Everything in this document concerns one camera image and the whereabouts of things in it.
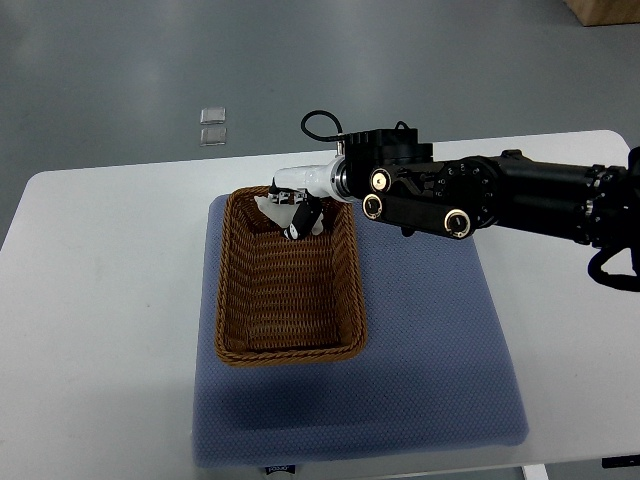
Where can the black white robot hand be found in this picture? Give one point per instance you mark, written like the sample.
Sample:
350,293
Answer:
316,180

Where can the white toy bear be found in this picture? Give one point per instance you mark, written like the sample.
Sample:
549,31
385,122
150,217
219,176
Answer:
281,214

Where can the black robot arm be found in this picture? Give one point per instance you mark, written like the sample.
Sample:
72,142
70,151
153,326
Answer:
398,182

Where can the brown wicker basket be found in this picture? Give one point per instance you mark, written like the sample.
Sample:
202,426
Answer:
285,302

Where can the upper clear floor plate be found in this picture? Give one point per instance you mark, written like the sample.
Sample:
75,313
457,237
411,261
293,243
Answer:
213,115

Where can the blue textured mat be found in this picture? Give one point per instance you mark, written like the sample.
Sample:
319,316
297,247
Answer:
435,374

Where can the wooden box corner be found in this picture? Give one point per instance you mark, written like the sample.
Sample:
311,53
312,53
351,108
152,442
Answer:
592,13

